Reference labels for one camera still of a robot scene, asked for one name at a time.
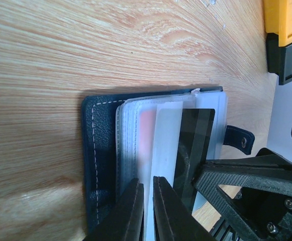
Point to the blue leather card holder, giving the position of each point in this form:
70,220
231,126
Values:
110,128

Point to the yellow middle card bin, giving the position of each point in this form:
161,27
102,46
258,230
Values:
278,20

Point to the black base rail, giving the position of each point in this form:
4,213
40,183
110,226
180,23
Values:
222,231

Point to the black right card bin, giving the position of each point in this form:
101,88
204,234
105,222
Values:
279,59

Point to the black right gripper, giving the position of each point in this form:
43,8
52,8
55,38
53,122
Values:
253,194

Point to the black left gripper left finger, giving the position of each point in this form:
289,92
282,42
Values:
126,220

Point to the red white april card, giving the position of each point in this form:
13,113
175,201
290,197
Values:
146,136

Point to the black magnetic stripe card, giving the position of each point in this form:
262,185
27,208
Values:
195,132

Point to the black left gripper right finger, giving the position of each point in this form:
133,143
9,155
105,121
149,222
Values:
172,221

